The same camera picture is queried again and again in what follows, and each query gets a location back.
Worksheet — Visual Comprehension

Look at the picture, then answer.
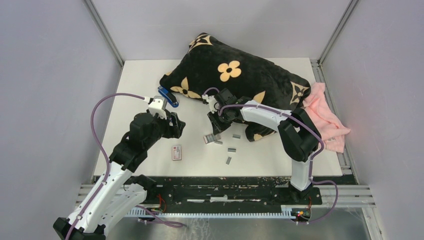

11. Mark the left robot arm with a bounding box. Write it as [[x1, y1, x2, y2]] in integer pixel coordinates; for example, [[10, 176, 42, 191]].
[[53, 111, 186, 240]]

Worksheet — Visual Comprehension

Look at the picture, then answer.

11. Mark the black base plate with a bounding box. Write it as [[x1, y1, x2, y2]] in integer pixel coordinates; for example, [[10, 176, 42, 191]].
[[141, 176, 369, 215]]

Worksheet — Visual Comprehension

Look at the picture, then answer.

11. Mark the white cable duct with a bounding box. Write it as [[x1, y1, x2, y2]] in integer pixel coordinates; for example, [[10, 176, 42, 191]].
[[125, 206, 310, 221]]

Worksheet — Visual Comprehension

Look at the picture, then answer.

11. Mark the pink cloth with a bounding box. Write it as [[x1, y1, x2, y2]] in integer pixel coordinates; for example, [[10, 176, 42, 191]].
[[302, 82, 351, 153]]

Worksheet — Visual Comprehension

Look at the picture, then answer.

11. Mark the black pillow with beige flowers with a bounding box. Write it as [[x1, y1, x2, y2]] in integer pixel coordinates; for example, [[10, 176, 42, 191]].
[[159, 32, 312, 143]]

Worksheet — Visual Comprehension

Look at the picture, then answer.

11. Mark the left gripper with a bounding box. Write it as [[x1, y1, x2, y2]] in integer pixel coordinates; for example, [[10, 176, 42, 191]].
[[144, 111, 186, 149]]

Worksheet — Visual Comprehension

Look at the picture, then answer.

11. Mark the closed red white staple box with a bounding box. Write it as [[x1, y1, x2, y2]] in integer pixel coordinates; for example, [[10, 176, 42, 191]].
[[171, 144, 183, 161]]

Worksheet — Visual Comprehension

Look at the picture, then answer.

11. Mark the blue stapler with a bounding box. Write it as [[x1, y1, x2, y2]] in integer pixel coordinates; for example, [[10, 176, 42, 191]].
[[157, 86, 179, 108]]

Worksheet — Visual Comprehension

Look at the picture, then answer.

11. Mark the box of staples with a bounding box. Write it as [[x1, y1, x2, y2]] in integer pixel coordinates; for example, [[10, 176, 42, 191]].
[[203, 133, 221, 144]]

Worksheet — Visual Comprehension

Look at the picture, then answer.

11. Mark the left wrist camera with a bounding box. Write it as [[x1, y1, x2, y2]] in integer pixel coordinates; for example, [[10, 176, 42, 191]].
[[144, 96, 168, 120]]

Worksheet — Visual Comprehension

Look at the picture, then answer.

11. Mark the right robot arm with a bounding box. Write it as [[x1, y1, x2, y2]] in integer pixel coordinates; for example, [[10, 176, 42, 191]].
[[201, 88, 325, 204]]

